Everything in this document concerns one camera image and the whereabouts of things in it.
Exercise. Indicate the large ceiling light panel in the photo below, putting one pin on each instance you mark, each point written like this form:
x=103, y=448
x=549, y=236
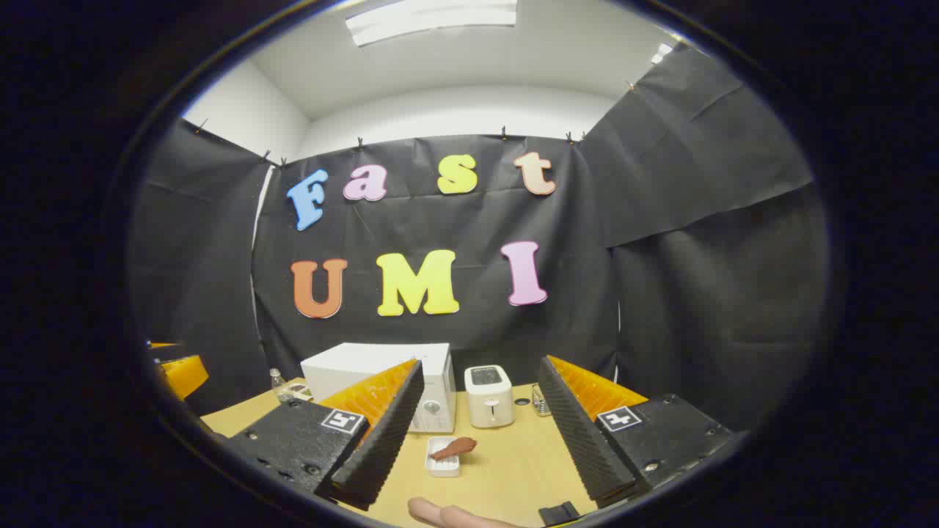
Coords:
x=433, y=18

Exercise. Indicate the white rectangular dish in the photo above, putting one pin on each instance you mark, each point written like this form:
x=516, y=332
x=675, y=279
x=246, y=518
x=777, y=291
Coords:
x=442, y=468

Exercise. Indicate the white divided snack plate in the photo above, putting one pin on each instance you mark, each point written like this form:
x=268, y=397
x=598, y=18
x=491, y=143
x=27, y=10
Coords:
x=299, y=391

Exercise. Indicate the white toaster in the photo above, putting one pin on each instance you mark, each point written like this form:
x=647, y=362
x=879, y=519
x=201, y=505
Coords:
x=489, y=403

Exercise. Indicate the white microwave oven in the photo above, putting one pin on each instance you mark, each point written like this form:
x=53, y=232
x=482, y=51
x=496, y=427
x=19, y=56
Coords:
x=352, y=363

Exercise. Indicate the brown sausage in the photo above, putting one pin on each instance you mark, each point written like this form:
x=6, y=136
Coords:
x=455, y=447

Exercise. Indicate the clear plastic water bottle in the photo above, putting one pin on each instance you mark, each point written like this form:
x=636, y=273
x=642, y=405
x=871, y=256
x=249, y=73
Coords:
x=279, y=387

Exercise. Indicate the metal mesh utensil holder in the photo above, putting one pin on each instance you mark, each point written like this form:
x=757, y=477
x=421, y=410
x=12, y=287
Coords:
x=541, y=402

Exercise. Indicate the small ceiling light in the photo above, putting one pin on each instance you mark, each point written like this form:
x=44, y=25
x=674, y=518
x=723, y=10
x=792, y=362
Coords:
x=662, y=53

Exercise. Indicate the black backdrop cloth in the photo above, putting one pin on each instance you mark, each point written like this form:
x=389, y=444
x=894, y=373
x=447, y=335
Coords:
x=660, y=293

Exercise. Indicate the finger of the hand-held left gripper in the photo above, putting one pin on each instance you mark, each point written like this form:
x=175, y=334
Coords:
x=183, y=375

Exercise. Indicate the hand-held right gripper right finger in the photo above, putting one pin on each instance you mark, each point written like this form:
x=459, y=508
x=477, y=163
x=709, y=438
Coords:
x=579, y=440

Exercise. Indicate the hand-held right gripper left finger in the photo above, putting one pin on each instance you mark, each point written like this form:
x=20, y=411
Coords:
x=389, y=433

